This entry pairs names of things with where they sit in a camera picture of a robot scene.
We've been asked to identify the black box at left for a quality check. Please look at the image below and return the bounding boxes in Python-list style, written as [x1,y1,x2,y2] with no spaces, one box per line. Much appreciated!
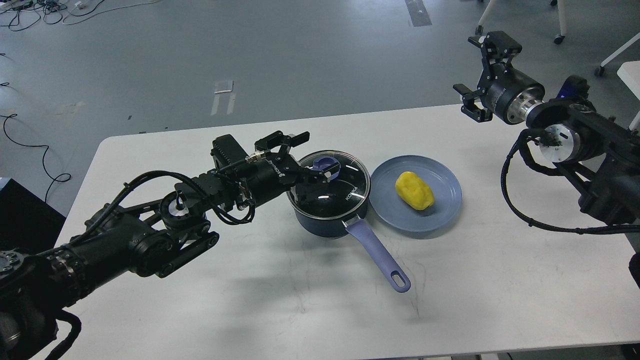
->
[0,177,66,255]

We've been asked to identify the white table at right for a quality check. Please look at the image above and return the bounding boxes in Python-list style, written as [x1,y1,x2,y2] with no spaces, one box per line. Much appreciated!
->
[617,60,640,100]

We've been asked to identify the tangled floor cables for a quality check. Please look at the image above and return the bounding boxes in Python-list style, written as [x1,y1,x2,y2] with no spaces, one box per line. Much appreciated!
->
[0,0,161,32]

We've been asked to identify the black floor cable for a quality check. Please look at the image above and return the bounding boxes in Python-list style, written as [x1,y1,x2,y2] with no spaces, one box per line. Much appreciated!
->
[0,52,72,203]

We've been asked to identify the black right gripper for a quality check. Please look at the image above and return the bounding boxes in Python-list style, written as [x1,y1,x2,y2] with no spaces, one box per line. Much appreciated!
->
[453,30,546,125]

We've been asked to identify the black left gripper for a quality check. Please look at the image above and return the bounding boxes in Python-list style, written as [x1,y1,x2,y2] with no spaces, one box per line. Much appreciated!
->
[243,131,341,206]

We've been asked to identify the dark blue saucepan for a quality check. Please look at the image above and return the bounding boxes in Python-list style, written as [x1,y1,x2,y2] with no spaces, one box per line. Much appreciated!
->
[286,150,411,293]

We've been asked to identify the white chair legs with casters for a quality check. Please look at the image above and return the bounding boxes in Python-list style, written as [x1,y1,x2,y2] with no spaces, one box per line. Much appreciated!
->
[475,0,640,77]

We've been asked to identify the yellow potato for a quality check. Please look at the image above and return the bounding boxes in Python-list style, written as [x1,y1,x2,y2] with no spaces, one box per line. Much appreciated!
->
[394,171,435,211]

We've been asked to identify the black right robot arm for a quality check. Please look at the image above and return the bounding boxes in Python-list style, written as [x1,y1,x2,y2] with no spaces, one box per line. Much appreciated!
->
[453,30,640,235]

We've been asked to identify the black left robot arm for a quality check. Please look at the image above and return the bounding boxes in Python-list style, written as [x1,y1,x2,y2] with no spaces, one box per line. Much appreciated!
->
[1,131,340,360]

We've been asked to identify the glass pot lid blue knob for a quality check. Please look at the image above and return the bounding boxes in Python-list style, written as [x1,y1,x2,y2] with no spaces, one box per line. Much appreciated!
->
[287,149,372,220]

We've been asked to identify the blue round plate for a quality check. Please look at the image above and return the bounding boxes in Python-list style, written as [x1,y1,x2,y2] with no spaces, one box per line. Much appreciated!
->
[370,155,462,237]

